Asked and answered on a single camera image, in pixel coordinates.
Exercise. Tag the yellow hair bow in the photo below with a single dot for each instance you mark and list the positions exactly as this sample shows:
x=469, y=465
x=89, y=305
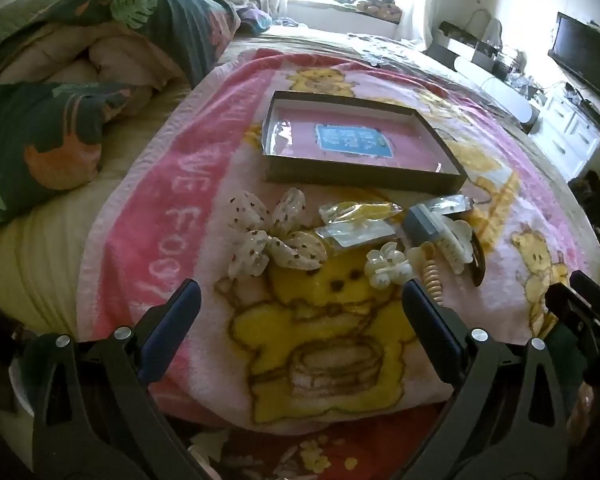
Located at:
x=360, y=211

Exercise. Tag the small white flower claw clip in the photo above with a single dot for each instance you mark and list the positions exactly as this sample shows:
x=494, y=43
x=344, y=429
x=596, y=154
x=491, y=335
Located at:
x=385, y=265

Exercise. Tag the clutter on windowsill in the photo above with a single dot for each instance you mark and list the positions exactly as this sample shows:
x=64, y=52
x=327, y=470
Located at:
x=370, y=7

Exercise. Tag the black flat television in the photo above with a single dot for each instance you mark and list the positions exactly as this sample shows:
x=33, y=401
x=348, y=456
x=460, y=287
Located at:
x=585, y=55

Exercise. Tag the shallow cardboard box pink lining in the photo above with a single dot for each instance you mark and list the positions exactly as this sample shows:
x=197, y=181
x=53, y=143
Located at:
x=360, y=180

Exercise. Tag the white drawer cabinet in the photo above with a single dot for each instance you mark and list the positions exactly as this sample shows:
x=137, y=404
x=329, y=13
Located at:
x=570, y=130

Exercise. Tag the bed with beige sheet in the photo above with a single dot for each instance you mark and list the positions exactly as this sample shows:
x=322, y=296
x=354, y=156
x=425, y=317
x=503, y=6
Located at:
x=40, y=260

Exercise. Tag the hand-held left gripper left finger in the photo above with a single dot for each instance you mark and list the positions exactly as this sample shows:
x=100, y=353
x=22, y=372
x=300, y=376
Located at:
x=175, y=320

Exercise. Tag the clear bag with white card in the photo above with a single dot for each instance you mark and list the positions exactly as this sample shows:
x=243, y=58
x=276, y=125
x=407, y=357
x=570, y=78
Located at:
x=360, y=234

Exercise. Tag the pink bear printed blanket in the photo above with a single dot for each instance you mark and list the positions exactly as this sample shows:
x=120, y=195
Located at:
x=180, y=220

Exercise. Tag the dark bag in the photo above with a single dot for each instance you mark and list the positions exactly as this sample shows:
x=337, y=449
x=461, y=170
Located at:
x=597, y=200

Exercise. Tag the brown hair clip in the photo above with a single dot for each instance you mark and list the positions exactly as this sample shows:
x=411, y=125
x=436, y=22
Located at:
x=480, y=265

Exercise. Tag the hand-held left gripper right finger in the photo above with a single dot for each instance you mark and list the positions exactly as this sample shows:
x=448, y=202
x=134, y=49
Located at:
x=430, y=330

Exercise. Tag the white polka dot hair bow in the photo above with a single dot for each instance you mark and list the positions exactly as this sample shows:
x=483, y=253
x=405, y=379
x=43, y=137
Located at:
x=290, y=252

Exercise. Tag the purple pillow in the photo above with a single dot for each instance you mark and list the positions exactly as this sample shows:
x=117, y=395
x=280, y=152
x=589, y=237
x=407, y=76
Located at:
x=255, y=20

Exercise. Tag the clear plastic jewelry bag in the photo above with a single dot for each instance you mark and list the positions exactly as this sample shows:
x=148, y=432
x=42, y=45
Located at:
x=447, y=205

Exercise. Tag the cluttered side shelf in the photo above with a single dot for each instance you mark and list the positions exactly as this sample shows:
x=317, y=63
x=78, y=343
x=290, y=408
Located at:
x=480, y=50

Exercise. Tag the dark floral quilt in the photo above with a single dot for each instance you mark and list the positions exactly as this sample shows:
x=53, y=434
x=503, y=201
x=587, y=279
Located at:
x=55, y=150

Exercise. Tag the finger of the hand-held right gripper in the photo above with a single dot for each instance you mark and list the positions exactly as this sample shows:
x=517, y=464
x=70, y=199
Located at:
x=570, y=310
x=597, y=300

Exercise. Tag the white bed footboard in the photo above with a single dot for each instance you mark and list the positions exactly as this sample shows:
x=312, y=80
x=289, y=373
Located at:
x=500, y=90

